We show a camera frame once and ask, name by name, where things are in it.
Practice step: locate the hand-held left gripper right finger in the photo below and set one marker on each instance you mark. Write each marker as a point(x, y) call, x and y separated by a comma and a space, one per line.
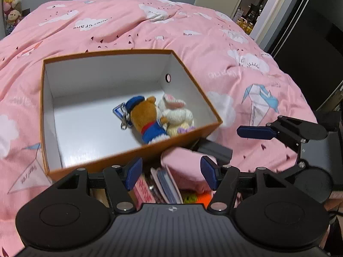
point(209, 173)

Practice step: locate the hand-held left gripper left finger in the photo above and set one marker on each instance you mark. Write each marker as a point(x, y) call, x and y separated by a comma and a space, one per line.
point(133, 173)

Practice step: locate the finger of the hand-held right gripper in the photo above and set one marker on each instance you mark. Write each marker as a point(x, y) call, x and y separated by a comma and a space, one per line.
point(294, 171)
point(253, 131)

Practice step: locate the dark grey box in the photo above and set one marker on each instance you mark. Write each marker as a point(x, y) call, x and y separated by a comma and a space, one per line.
point(214, 150)

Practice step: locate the pink cap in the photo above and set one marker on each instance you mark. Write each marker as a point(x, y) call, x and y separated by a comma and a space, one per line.
point(185, 166)

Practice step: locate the orange cardboard box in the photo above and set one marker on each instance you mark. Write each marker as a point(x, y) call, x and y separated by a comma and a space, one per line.
point(88, 104)

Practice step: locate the pink printed packet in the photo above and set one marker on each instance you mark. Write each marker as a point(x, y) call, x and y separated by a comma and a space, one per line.
point(144, 192)

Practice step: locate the orange knitted toy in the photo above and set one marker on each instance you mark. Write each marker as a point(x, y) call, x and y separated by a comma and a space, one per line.
point(205, 198)

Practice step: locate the white rabbit plush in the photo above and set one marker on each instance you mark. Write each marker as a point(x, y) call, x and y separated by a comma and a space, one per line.
point(176, 115)

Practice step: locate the black wardrobe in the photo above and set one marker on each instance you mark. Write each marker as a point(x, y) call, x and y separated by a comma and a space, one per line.
point(316, 45)

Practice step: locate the pink printed blanket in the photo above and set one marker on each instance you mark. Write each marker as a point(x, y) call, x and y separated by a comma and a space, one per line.
point(134, 24)

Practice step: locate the shelf of plush toys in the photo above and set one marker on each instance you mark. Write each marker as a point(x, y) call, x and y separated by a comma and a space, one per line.
point(12, 2)

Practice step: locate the white door frame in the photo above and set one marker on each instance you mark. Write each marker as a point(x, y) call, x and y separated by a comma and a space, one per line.
point(273, 8)

